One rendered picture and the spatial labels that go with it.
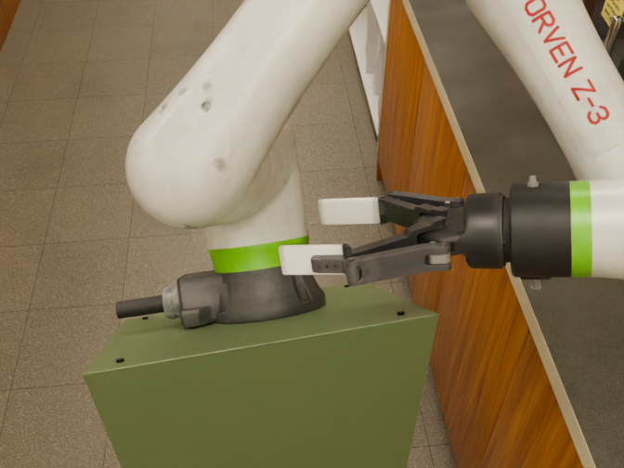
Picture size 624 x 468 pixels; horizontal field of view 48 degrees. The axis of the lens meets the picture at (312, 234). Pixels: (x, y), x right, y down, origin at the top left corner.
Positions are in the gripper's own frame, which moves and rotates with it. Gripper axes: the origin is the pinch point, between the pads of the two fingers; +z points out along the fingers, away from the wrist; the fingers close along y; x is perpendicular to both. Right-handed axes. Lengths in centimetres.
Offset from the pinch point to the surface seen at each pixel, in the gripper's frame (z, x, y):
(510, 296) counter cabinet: -17, -37, 58
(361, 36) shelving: 61, -8, 276
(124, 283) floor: 115, -66, 121
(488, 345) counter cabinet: -11, -53, 67
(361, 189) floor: 46, -57, 188
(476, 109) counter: -9, -7, 90
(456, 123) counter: -5, -9, 85
